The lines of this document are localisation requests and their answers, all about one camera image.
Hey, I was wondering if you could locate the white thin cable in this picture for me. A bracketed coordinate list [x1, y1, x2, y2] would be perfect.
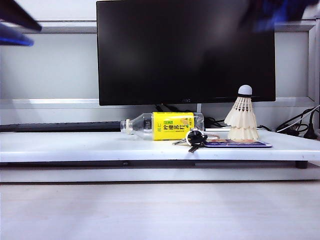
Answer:
[276, 104, 320, 133]

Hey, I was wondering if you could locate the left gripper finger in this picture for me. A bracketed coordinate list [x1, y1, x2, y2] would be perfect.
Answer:
[0, 0, 43, 33]
[0, 22, 35, 48]

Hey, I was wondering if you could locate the clear bottle with yellow label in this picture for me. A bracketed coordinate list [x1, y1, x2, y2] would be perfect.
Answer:
[120, 111, 206, 142]

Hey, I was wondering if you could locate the purple printed card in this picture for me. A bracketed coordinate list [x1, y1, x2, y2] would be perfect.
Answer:
[203, 138, 273, 149]

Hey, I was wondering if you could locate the small white feather shuttlecock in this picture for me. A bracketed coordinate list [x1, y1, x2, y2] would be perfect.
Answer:
[224, 84, 258, 130]

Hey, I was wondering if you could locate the white desk riser board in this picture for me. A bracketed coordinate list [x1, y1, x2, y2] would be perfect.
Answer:
[0, 129, 320, 163]

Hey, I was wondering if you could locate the black computer keyboard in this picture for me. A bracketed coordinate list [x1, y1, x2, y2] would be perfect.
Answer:
[0, 120, 122, 133]

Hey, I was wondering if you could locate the black power plug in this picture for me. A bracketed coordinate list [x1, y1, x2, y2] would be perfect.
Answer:
[303, 109, 320, 140]

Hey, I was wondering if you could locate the black looped power cable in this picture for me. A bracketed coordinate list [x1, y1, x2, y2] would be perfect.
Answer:
[275, 106, 316, 134]

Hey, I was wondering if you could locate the black cable behind bottle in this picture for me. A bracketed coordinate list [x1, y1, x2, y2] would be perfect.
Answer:
[204, 116, 232, 129]

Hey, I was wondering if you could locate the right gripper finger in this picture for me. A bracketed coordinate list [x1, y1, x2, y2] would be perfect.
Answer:
[274, 0, 312, 24]
[251, 7, 280, 34]

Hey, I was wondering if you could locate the key bunch with clear fob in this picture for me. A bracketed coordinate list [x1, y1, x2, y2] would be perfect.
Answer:
[171, 127, 222, 154]

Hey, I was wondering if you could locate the large white feather shuttlecock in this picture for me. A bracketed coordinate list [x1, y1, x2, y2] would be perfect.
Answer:
[227, 125, 260, 142]

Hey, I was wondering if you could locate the aluminium partition frame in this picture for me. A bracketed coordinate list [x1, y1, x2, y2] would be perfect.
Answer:
[0, 16, 320, 111]

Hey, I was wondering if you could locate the black computer monitor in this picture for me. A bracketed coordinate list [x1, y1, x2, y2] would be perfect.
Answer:
[96, 0, 277, 107]

